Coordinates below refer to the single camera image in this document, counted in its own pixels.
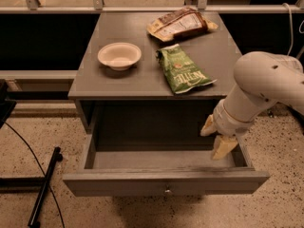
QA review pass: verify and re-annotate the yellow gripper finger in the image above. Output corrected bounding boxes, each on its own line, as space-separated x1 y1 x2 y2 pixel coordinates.
200 115 217 137
212 135 238 160

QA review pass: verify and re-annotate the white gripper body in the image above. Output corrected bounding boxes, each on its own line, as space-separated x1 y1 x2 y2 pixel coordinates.
213 100 254 137

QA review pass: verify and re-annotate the grey top drawer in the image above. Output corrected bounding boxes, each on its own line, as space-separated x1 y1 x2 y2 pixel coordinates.
63 136 270 197

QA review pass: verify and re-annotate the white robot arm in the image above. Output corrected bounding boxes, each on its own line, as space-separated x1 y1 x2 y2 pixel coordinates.
200 51 304 160

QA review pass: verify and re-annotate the grey drawer cabinet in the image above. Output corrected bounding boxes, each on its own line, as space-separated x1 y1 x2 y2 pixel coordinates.
68 12 241 151

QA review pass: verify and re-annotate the green chip bag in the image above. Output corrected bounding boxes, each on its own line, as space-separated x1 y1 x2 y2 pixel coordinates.
156 44 214 94

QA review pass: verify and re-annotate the brown snack bag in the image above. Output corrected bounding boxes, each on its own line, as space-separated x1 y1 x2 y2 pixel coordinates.
146 7 218 42

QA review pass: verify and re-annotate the white paper bowl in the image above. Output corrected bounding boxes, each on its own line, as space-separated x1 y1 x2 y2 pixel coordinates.
98 43 142 71

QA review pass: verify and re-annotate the black stand leg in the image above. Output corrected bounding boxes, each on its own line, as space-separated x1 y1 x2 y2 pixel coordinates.
0 147 63 228

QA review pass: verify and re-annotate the white cable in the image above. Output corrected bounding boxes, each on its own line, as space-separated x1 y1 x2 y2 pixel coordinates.
281 2 304 57

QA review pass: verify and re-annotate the black floor cable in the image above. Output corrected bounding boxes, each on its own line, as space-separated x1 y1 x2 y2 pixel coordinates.
2 121 66 228

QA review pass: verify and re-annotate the metal railing frame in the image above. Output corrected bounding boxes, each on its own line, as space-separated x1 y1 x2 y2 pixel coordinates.
0 0 304 92

